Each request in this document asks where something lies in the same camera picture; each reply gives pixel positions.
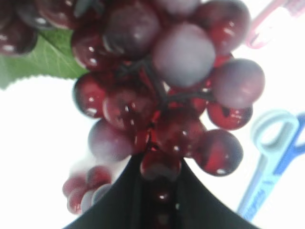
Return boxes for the pink scissors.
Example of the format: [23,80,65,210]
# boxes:
[245,0,305,49]

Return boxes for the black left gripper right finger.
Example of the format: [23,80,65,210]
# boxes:
[173,159,257,229]

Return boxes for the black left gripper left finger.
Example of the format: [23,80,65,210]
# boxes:
[65,154,156,229]

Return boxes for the purple artificial grape bunch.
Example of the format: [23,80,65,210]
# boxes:
[0,0,266,215]

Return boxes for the blue scissors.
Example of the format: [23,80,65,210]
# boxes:
[237,110,305,222]

